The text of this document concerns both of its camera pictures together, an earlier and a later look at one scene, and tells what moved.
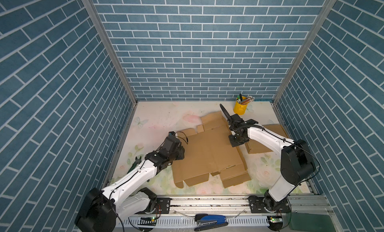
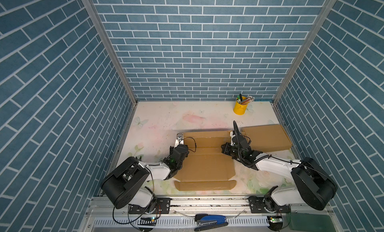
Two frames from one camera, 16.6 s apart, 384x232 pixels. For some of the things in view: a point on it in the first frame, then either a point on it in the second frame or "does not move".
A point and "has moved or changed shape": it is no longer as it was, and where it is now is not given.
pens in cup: [239, 99] does not move
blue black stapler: [206, 221] does not move
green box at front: [311, 222] does not move
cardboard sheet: [209, 150] has moved or changed shape
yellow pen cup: [239, 108] does not move
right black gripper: [233, 143] → [225, 150]
